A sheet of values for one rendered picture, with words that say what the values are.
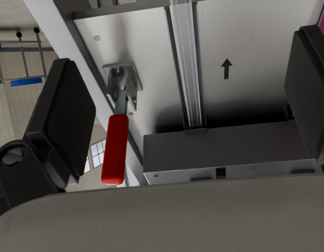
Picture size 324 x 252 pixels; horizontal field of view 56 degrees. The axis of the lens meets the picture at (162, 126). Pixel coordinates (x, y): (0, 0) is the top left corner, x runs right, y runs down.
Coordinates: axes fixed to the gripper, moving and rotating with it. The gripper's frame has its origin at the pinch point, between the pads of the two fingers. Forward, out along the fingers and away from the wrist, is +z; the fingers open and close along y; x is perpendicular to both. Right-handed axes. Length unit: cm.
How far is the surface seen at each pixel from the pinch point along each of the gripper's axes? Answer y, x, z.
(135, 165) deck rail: -9.0, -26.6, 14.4
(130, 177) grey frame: -11.4, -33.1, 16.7
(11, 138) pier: -516, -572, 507
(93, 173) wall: -428, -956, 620
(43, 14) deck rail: -9.2, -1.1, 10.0
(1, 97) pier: -516, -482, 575
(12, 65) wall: -515, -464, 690
